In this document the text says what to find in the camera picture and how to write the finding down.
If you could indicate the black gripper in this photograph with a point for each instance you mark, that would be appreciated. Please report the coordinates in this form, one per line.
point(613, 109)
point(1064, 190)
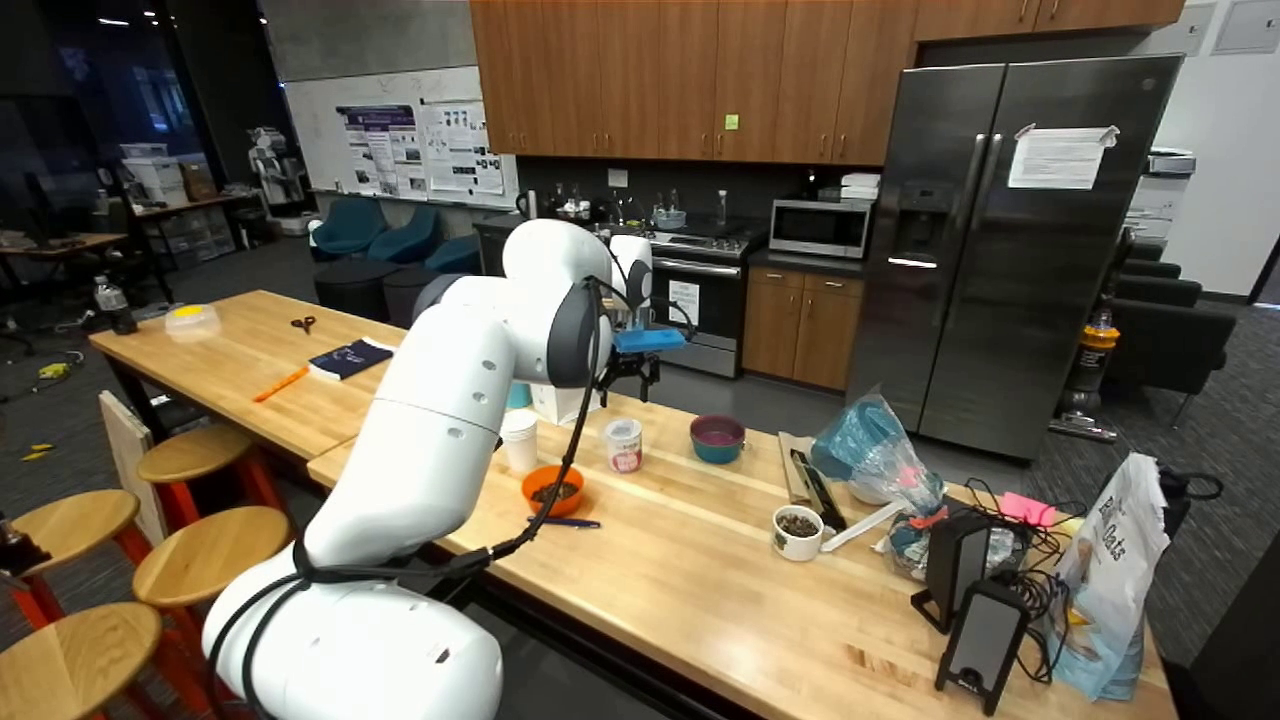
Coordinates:
point(627, 366)

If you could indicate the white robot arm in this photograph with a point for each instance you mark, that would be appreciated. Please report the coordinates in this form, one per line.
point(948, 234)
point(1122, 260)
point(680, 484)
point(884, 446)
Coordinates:
point(427, 442)

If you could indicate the white popcorn can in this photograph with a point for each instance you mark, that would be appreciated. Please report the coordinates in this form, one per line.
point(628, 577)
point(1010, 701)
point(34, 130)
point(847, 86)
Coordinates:
point(623, 448)

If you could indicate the purple and teal bowl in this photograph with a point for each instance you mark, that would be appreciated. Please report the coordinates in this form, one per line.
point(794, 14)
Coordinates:
point(718, 438)

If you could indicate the white oven notice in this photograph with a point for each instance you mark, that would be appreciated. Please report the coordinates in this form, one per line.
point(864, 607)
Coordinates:
point(686, 307)

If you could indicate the blue tumbler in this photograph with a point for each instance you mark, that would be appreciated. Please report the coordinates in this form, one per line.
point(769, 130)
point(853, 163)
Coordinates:
point(518, 399)

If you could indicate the stacked white cups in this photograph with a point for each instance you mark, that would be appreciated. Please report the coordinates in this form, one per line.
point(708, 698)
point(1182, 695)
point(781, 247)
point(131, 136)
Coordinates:
point(523, 442)

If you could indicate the black stove oven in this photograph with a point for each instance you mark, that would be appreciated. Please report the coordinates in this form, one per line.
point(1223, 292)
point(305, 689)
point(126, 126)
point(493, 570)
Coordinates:
point(723, 307)

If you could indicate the orange bowl with beans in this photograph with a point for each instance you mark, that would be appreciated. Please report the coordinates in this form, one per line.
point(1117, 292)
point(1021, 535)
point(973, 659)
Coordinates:
point(554, 495)

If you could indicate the black pen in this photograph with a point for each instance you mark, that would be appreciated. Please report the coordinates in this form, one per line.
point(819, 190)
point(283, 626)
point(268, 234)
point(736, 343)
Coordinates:
point(579, 523)

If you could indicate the brown base cabinet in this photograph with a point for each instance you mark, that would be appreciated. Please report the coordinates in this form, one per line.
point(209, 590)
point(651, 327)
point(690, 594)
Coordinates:
point(803, 327)

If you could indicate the black tongs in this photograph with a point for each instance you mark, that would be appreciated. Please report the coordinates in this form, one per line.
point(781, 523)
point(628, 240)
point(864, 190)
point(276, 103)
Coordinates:
point(813, 484)

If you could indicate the white mug with beans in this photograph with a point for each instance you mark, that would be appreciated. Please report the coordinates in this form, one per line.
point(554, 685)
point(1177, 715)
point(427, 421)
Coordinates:
point(796, 535)

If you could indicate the clear plastic bag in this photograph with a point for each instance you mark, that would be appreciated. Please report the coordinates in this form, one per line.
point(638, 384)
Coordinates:
point(872, 453)

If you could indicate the silver microwave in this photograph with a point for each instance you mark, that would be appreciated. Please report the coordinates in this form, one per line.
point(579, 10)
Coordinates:
point(819, 225)

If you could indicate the white plastic spoon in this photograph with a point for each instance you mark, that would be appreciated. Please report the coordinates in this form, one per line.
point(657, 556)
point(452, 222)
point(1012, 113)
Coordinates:
point(861, 526)

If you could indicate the dark blue notebook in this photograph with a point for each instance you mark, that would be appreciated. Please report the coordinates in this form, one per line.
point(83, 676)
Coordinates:
point(348, 358)

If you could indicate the green sticky note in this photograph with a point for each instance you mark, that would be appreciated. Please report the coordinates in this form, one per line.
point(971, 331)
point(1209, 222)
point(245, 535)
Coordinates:
point(728, 120)

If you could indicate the teal armchair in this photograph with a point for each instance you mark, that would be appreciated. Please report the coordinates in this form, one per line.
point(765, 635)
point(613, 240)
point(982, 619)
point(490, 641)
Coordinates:
point(372, 229)

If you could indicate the stacked white containers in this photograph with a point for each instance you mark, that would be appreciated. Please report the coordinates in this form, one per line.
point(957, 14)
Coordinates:
point(861, 184)

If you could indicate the whiteboard with posters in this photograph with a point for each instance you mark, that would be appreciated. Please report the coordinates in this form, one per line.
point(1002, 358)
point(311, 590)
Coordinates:
point(403, 143)

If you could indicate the orange pencil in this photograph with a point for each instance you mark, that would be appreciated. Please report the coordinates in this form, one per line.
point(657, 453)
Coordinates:
point(283, 384)

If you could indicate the stainless steel refrigerator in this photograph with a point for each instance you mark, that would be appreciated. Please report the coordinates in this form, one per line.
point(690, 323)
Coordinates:
point(1012, 292)

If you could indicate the pink sticky notes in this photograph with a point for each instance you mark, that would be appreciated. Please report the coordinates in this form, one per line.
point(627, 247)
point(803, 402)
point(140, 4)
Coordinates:
point(1027, 511)

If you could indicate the round wooden stool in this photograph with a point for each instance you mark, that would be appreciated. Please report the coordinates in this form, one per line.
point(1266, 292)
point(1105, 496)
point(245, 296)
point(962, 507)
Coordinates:
point(72, 663)
point(196, 448)
point(67, 523)
point(204, 554)

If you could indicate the clear yellow bowl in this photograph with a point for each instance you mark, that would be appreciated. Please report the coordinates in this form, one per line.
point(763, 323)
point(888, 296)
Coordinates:
point(194, 323)

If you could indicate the yellow grey vacuum cleaner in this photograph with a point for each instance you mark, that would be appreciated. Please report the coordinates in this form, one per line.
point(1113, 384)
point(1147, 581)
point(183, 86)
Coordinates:
point(1088, 372)

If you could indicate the white paper sheet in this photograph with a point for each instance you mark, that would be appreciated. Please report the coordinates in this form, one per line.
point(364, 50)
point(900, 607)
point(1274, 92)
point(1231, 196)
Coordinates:
point(1063, 156)

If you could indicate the white plastic bag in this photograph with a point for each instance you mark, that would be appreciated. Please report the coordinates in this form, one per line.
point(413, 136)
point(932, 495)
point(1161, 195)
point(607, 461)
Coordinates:
point(1113, 573)

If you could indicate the black armchair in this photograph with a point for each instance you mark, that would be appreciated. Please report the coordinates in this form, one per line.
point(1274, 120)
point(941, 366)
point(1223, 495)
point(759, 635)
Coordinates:
point(1173, 335)

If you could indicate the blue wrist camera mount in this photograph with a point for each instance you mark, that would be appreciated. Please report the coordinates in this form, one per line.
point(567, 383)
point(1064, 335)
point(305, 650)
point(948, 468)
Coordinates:
point(651, 343)

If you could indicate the brown wooden wall cabinets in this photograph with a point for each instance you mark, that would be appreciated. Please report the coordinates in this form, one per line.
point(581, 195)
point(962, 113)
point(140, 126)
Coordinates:
point(692, 81)

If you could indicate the small brown wall cabinets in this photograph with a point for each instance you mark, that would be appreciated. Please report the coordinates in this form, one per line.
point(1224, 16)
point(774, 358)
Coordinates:
point(1041, 16)

